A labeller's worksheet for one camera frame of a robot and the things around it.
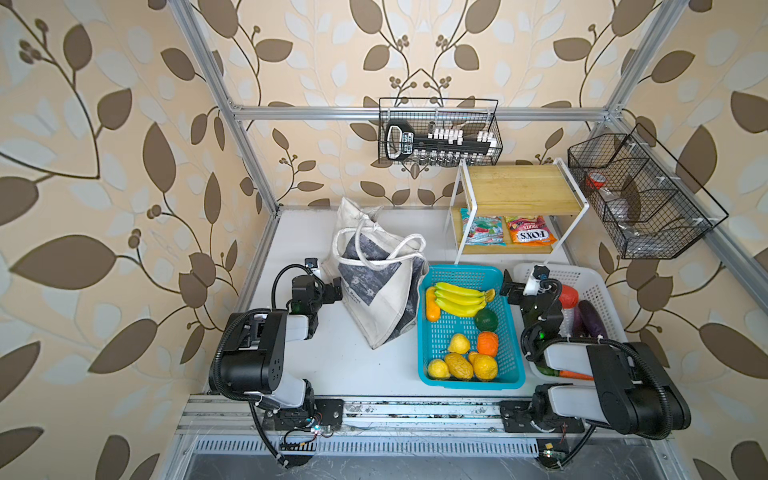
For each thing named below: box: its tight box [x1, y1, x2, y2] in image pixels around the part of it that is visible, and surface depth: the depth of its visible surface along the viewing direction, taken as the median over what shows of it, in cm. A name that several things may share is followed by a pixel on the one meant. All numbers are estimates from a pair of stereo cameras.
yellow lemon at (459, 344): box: [448, 333, 471, 355], surface depth 84 cm
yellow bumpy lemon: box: [444, 352, 475, 381], surface depth 80 cm
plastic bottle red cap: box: [586, 171, 631, 224], surface depth 80 cm
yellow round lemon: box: [474, 354, 498, 381], surface depth 79 cm
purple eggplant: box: [578, 300, 608, 338], surface depth 84 cm
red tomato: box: [560, 284, 579, 309], surface depth 91 cm
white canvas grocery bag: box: [320, 197, 429, 351], surface depth 85 cm
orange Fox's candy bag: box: [505, 215, 557, 246], surface depth 91 cm
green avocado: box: [474, 308, 499, 332], surface depth 87 cm
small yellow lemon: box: [427, 359, 451, 379], surface depth 79 cm
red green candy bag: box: [460, 207, 507, 247], surface depth 91 cm
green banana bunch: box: [434, 282, 495, 317], surface depth 92 cm
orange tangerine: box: [477, 331, 499, 358], surface depth 82 cm
